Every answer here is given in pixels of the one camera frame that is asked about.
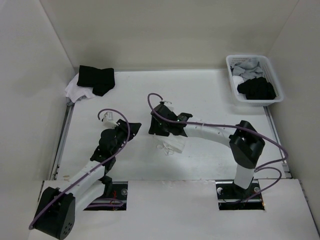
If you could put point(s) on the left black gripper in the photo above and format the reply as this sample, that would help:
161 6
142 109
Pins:
122 126

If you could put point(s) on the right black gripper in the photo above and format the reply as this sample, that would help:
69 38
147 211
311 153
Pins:
155 128

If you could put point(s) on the white tank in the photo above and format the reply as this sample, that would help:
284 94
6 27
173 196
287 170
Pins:
170 144
75 93

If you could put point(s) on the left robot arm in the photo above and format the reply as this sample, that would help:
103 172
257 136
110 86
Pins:
57 208

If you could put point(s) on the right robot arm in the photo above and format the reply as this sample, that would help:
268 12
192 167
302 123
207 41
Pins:
172 130

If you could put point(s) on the folded black tank top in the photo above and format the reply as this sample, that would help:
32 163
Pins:
100 80

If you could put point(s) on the folded white tank top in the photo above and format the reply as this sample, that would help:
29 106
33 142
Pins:
75 93

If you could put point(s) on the black tank top in basket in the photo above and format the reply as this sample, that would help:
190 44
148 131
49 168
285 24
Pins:
257 89

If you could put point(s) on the grey tank top in basket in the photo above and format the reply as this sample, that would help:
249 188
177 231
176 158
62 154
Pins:
248 69

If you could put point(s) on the white garment in basket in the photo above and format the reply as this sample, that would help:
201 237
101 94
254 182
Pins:
237 80

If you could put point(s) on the white plastic laundry basket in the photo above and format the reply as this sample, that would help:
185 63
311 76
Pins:
267 72

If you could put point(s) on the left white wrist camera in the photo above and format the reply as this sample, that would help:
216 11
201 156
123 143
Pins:
108 120

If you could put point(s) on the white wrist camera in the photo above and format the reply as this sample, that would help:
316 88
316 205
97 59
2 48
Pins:
108 120
168 104

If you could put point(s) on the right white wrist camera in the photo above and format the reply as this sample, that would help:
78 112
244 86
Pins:
168 104

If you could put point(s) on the left metal table rail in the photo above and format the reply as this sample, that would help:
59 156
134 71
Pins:
61 143

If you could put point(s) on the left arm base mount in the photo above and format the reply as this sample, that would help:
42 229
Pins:
114 200

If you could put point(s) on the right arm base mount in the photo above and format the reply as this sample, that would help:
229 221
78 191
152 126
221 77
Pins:
234 198

